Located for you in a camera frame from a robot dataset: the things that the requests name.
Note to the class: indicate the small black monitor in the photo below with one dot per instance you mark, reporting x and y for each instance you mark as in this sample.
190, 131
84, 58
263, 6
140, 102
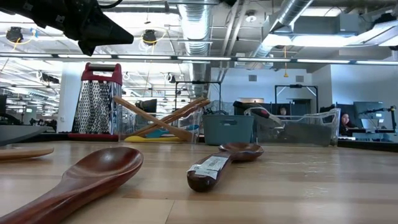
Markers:
149, 105

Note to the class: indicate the short dark wooden spoon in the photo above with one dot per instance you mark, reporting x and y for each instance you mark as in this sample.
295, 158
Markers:
202, 182

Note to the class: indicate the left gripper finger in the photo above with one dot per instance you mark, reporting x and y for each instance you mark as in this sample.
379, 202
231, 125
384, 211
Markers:
104, 29
88, 46

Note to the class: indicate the wall vent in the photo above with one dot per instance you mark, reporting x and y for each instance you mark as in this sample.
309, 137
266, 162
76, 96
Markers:
252, 77
299, 79

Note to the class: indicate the yellow plastic spoon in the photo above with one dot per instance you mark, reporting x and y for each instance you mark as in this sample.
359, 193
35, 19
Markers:
149, 140

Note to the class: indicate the slotted wooden spoon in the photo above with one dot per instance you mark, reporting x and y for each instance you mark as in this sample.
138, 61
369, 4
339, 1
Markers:
25, 154

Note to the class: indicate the wooden spork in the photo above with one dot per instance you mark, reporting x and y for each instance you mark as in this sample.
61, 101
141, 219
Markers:
149, 117

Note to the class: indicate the clear plastic bin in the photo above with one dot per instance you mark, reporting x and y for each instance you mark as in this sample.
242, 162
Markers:
334, 124
199, 124

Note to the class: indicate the long dark wooden spoon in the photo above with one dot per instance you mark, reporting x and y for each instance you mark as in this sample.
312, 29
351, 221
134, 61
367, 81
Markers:
102, 168

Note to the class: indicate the slotted wooden spatula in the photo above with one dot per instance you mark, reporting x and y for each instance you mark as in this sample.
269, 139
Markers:
182, 109

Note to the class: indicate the white column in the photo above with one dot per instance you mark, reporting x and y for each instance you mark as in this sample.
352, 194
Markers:
68, 102

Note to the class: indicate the person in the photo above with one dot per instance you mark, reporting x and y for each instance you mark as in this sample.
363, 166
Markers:
283, 111
345, 121

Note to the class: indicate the teal plastic bin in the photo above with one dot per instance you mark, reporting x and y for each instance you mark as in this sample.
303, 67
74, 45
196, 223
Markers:
227, 130

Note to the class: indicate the black frame stand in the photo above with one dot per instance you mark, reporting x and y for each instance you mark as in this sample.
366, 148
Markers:
295, 86
199, 82

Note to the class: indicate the silver spiral duct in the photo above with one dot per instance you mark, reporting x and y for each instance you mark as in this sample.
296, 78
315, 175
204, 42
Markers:
196, 31
298, 6

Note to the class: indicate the ceiling light strip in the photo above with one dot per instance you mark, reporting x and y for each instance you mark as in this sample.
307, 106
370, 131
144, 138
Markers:
25, 55
273, 59
323, 61
376, 62
143, 57
99, 56
199, 58

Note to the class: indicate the grey desk monitor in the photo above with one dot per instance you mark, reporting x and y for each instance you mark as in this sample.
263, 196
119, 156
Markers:
368, 107

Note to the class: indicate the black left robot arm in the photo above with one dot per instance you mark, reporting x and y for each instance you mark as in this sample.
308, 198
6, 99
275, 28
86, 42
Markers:
12, 6

